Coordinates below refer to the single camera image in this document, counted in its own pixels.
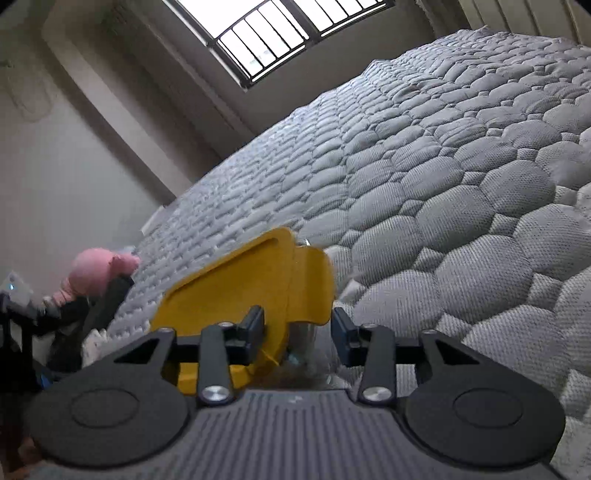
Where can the beige curtain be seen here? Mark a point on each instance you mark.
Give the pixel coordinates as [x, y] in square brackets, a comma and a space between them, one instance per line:
[517, 18]

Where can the pink pig plush toy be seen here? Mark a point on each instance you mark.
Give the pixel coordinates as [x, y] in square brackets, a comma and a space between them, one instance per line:
[94, 272]

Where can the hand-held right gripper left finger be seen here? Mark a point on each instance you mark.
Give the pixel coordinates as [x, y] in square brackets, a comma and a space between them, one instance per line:
[251, 334]

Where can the barred window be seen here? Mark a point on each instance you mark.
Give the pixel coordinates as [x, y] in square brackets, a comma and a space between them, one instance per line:
[277, 32]

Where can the white plush toy pink outfit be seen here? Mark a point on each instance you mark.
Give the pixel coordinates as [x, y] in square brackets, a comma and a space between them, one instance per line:
[54, 300]

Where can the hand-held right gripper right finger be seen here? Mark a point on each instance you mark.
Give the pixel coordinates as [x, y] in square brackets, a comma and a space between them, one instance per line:
[346, 334]

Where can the white floral cloth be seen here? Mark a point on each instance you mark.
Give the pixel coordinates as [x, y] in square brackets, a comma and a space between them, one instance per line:
[94, 346]

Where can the grey quilted mattress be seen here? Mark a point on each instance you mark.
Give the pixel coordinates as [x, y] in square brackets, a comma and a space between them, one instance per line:
[438, 207]

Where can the yellow plastic lid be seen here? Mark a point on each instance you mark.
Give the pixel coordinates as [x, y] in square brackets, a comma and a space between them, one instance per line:
[240, 286]

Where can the black cloth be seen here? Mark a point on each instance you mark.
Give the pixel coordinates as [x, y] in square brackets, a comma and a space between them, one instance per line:
[99, 309]

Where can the white wall switch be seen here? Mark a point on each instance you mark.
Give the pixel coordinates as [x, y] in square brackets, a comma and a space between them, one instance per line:
[16, 286]

